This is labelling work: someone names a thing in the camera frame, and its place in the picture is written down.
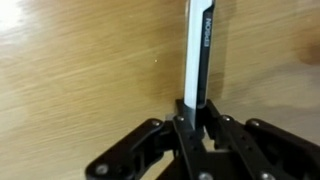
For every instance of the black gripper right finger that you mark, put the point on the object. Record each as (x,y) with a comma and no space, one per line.
(263,151)

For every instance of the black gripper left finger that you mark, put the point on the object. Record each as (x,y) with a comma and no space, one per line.
(132,156)

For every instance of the white black marker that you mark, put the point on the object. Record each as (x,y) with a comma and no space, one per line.
(199,34)

